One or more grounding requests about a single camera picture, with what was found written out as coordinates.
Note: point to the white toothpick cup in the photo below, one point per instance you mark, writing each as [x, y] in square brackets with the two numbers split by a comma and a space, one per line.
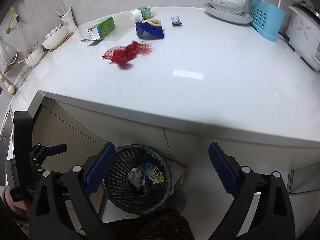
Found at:
[68, 20]

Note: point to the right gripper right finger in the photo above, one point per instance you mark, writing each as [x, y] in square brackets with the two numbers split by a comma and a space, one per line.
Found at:
[227, 168]

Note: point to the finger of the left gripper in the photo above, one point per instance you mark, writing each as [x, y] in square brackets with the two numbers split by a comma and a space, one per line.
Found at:
[52, 150]

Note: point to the black mesh trash bin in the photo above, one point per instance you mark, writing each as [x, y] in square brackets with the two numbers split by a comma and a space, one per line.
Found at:
[127, 185]

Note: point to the white green label bottle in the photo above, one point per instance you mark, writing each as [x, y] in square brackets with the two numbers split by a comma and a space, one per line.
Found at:
[140, 14]

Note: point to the white mug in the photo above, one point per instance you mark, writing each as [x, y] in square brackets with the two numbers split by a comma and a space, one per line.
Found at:
[34, 55]

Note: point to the person's left hand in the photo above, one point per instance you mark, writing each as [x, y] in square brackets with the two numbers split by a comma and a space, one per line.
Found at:
[19, 210]

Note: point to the green cardboard box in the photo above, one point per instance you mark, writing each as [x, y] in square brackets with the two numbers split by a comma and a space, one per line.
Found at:
[101, 28]

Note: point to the red mesh net bag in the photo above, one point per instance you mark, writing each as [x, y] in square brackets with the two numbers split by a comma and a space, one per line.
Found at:
[122, 55]

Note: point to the yellow crumpled snack wrapper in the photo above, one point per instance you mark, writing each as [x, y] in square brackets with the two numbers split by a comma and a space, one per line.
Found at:
[155, 175]

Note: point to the white bowl PERFECT text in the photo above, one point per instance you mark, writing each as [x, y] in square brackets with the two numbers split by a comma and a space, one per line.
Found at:
[232, 6]

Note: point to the wooden coaster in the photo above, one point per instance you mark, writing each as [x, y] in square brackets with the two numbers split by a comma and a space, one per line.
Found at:
[68, 36]

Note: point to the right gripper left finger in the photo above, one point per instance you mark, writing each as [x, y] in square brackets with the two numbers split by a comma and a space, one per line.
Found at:
[96, 167]

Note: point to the purple sachet packet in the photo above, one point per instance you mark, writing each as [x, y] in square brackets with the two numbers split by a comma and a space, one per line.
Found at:
[175, 20]

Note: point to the bubble wrap sheet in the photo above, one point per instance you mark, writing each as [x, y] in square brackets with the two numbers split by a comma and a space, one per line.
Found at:
[124, 26]

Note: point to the blue cookie wrapper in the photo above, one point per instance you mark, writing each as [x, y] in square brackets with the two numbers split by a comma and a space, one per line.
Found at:
[149, 29]

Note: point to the white oval underplate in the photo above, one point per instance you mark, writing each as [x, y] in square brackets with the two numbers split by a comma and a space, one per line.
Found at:
[241, 18]

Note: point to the white floral rice cooker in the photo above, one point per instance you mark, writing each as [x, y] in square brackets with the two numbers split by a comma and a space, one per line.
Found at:
[303, 33]

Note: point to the white bowl on coaster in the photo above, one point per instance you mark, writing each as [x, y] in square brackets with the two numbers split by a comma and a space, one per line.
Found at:
[53, 38]

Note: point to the yellow hook handle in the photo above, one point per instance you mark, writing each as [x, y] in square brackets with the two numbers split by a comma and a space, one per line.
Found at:
[8, 29]

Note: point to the blue plastic utensil holder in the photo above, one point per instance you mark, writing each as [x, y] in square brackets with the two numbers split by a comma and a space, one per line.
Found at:
[266, 19]

